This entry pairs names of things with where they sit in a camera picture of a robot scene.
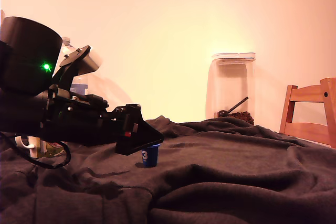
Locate clear storage jar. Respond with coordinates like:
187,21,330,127
205,52,257,126

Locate black scoop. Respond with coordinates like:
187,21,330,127
218,97,249,118

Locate black cable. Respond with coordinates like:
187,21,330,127
0,131,72,170

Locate coffee beans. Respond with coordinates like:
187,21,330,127
227,111,255,126

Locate wooden chair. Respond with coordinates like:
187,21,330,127
279,77,336,149

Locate white patterned coffee mug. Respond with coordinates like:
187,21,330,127
14,134,68,159

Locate dark blanket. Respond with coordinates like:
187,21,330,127
0,115,336,224

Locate blue coffee capsule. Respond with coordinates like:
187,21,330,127
141,143,161,169

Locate large clear water bottle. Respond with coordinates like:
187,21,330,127
58,36,91,96

